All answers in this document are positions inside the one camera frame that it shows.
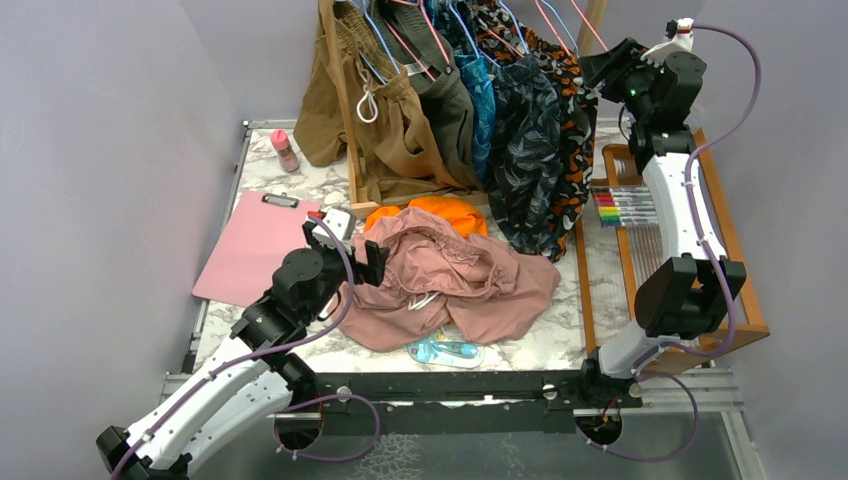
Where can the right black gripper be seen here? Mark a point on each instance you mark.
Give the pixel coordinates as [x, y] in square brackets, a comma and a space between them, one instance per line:
[608, 68]

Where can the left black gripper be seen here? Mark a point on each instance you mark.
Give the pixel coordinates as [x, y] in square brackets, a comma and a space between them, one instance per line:
[372, 272]

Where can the pink wire hanger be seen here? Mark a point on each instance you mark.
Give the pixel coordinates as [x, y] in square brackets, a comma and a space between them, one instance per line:
[563, 26]

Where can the pink shorts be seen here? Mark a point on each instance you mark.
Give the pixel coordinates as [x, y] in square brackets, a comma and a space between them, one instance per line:
[434, 275]

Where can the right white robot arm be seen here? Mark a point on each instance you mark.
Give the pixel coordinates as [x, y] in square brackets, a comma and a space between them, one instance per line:
[694, 290]

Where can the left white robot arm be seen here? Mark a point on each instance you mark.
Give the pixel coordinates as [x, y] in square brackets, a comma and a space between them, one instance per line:
[254, 372]

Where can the orange camo hanging shorts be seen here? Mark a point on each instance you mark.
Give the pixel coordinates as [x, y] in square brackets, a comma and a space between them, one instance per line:
[576, 125]

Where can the blue patterned hanging shorts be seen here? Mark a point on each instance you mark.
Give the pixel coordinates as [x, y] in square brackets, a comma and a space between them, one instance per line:
[452, 19]

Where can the dark leaf print shorts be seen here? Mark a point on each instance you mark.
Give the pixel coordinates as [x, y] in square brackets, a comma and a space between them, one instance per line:
[523, 160]

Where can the dark green hanging shorts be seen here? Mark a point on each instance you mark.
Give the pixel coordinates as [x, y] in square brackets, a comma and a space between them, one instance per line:
[429, 63]

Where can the packaged blue toothbrush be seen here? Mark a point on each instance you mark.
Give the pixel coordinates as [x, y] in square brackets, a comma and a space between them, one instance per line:
[438, 349]

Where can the pink clipboard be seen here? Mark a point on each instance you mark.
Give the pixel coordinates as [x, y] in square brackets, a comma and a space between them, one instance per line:
[261, 231]

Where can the coloured marker set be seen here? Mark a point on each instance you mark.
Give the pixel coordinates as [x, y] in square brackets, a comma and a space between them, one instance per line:
[625, 206]

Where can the pink bottle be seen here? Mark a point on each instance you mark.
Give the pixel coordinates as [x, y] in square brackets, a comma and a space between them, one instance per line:
[281, 143]

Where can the wooden dish rack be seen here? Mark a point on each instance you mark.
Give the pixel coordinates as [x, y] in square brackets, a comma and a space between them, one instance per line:
[612, 160]

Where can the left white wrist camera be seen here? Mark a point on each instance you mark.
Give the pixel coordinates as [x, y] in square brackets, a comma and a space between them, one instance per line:
[341, 223]

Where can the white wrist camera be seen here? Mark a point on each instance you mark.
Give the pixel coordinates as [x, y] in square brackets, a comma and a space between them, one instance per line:
[678, 38]
[341, 223]

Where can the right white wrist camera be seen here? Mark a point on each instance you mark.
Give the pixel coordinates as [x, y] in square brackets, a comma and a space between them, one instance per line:
[678, 38]

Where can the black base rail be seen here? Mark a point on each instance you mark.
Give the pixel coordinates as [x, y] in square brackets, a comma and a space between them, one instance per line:
[433, 403]

